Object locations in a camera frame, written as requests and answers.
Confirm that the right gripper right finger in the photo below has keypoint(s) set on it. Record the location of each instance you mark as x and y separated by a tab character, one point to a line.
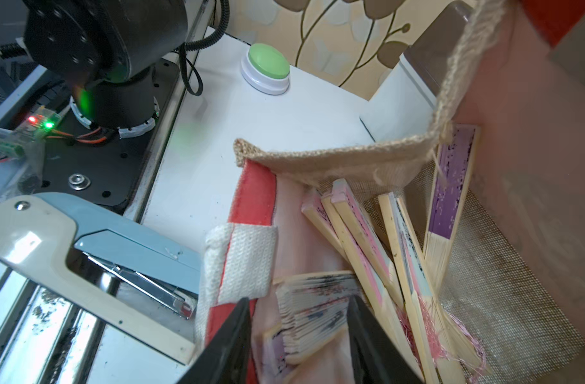
375	359

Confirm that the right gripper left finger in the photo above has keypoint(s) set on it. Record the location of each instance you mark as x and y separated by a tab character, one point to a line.
226	358

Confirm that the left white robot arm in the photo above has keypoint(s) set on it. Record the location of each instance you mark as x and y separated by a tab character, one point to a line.
107	51

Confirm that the folding fans in bag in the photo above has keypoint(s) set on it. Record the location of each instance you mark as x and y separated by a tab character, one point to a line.
400	282

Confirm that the grey stapler tool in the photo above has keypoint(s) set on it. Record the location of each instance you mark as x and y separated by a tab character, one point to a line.
62	242

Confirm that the green round button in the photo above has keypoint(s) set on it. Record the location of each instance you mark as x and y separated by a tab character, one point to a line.
266	69

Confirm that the brown toolbox with white handle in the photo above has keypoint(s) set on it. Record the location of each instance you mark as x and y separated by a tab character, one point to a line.
403	104

